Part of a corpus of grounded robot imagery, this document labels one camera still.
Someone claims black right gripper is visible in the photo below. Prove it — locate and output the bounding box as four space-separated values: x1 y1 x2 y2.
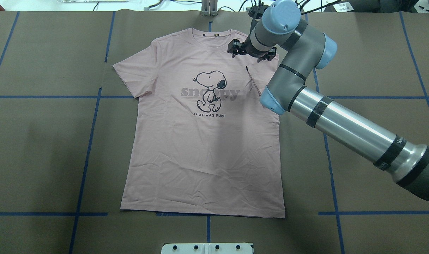
227 39 277 63

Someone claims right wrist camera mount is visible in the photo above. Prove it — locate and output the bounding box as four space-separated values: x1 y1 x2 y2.
248 3 269 20

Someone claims aluminium frame post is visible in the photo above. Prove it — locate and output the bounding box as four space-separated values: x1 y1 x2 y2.
200 0 219 17

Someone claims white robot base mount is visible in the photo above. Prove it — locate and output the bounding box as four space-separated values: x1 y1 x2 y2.
161 242 254 254

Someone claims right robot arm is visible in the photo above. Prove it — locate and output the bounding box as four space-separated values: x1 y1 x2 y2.
228 0 429 201

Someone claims pink Snoopy t-shirt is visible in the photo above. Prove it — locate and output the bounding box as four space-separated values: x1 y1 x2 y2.
113 28 286 218

